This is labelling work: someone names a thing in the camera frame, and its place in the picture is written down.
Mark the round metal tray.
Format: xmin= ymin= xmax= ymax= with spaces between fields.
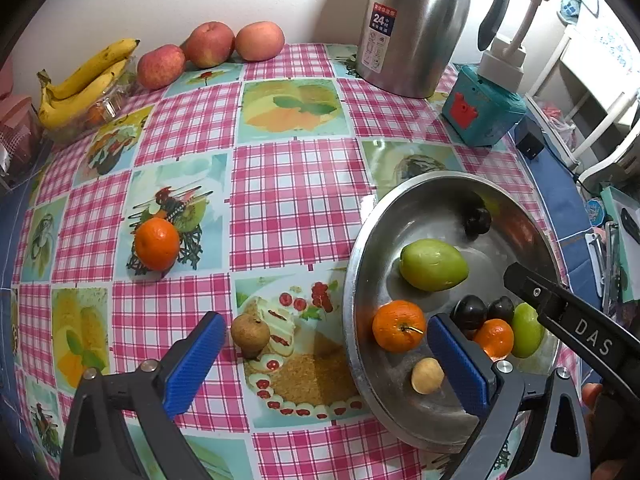
xmin=342 ymin=172 xmax=566 ymax=453

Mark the stainless steel kettle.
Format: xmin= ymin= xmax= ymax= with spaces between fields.
xmin=356 ymin=0 xmax=512 ymax=99

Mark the blue white bowl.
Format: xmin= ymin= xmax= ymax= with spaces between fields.
xmin=560 ymin=0 xmax=598 ymax=18

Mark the teal toy box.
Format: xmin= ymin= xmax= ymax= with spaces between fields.
xmin=441 ymin=65 xmax=527 ymax=147

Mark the green mango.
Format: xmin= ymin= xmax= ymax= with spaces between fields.
xmin=399 ymin=239 xmax=470 ymax=292

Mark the person's right hand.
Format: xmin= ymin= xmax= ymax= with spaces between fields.
xmin=581 ymin=382 xmax=606 ymax=409

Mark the clear plastic container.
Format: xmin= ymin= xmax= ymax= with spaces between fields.
xmin=50 ymin=67 xmax=138 ymax=143

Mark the black power adapter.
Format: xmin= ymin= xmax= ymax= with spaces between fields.
xmin=515 ymin=122 xmax=546 ymax=160

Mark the red apple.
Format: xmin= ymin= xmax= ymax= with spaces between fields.
xmin=235 ymin=21 xmax=285 ymax=62
xmin=186 ymin=21 xmax=236 ymax=68
xmin=137 ymin=44 xmax=187 ymax=90

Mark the dark brown kiwi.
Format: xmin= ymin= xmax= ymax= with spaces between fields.
xmin=230 ymin=314 xmax=271 ymax=359

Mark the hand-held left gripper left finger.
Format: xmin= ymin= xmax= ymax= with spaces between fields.
xmin=59 ymin=311 xmax=227 ymax=480

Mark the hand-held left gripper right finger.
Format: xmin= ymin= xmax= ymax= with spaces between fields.
xmin=426 ymin=312 xmax=593 ymax=480

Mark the dark metal tool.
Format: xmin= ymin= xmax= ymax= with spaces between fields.
xmin=590 ymin=220 xmax=623 ymax=311

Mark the pink checkered tablecloth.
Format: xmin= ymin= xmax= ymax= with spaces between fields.
xmin=10 ymin=42 xmax=581 ymax=480

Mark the yellow banana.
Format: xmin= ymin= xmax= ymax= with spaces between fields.
xmin=37 ymin=38 xmax=141 ymax=101
xmin=37 ymin=59 xmax=129 ymax=130

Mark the dark purple plum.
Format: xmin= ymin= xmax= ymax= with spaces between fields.
xmin=462 ymin=206 xmax=492 ymax=238
xmin=487 ymin=296 xmax=516 ymax=324
xmin=451 ymin=296 xmax=488 ymax=332

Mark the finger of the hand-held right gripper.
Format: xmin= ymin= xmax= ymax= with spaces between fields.
xmin=504 ymin=262 xmax=569 ymax=329

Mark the orange mandarin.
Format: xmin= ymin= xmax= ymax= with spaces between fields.
xmin=372 ymin=300 xmax=427 ymax=352
xmin=135 ymin=217 xmax=181 ymax=272
xmin=472 ymin=318 xmax=515 ymax=361

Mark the small green jujube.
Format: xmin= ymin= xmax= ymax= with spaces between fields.
xmin=510 ymin=302 xmax=546 ymax=359

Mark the white rack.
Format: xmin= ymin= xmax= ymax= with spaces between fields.
xmin=525 ymin=25 xmax=640 ymax=191

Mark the white pump bottle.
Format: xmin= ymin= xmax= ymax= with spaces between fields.
xmin=479 ymin=0 xmax=566 ymax=98

